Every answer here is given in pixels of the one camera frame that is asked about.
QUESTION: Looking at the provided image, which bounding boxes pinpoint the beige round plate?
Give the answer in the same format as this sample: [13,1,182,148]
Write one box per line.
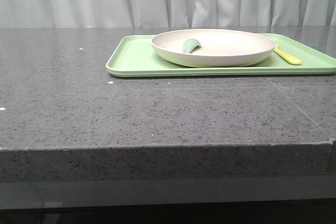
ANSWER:
[151,29,276,68]

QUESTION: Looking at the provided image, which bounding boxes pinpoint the yellow plastic fork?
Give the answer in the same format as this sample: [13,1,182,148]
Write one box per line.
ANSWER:
[274,44,302,66]

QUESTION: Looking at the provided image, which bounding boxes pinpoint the light green plastic tray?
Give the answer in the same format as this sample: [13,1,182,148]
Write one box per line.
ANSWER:
[106,33,335,78]

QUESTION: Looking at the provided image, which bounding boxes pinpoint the green plastic spoon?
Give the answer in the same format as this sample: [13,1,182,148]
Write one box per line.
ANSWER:
[183,38,202,54]

